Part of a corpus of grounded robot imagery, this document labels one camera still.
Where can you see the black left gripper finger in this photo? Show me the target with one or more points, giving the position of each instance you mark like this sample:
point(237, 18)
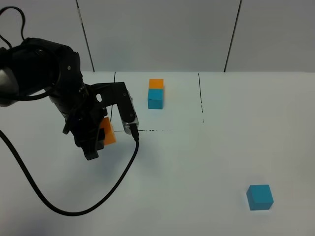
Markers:
point(87, 141)
point(100, 139)

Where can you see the template blue cube block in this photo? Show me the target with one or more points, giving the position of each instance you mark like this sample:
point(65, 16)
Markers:
point(155, 98)

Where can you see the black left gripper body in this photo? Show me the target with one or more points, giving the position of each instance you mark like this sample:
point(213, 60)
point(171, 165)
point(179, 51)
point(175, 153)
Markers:
point(78, 107)

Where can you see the template orange cube block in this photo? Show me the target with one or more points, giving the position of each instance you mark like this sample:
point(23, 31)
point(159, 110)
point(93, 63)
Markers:
point(156, 83)

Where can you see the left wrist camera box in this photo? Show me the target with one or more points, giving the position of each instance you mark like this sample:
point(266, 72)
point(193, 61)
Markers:
point(117, 94)

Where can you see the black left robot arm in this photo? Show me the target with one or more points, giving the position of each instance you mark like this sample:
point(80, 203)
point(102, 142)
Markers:
point(39, 64)

